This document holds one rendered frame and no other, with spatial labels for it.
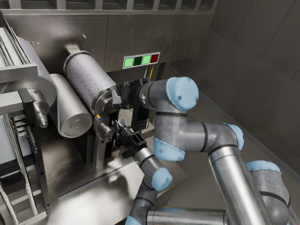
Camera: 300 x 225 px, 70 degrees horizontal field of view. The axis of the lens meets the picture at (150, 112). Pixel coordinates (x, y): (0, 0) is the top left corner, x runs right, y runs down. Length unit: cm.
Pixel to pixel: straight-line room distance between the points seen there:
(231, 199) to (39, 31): 84
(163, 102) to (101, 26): 63
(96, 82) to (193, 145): 44
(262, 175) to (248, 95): 222
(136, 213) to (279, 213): 42
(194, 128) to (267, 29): 231
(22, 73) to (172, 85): 36
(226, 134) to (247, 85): 236
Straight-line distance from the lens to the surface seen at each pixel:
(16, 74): 60
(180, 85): 47
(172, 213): 74
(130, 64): 122
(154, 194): 85
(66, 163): 106
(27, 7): 95
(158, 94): 51
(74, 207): 95
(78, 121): 81
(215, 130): 54
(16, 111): 55
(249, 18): 285
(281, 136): 286
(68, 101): 83
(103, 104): 77
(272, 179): 73
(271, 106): 280
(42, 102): 63
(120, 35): 111
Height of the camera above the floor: 177
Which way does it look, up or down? 40 degrees down
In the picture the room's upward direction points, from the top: 17 degrees clockwise
